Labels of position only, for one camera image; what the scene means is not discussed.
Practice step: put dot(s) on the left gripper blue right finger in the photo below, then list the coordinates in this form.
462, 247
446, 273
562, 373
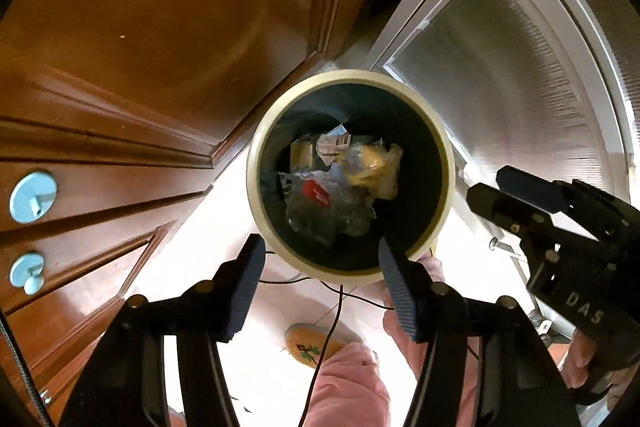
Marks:
411, 290

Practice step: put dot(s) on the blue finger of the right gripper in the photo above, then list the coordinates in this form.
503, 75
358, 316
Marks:
550, 196
532, 225

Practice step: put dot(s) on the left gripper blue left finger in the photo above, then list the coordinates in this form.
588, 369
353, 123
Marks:
235, 284

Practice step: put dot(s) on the clear plastic food container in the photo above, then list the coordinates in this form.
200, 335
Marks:
324, 209

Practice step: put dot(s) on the clear crushed plastic bottle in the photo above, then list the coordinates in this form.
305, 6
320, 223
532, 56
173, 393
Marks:
372, 167

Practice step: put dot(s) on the green white small box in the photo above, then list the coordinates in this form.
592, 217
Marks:
330, 145

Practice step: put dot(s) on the yellow carton box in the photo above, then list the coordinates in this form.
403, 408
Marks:
302, 154

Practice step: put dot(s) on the round green trash bin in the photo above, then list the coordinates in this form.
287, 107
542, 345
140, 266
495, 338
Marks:
374, 109

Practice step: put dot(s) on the blue round cabinet knob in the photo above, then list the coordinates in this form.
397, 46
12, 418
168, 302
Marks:
32, 197

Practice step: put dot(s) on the brown wooden cabinet door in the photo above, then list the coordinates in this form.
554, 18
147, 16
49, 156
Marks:
133, 106

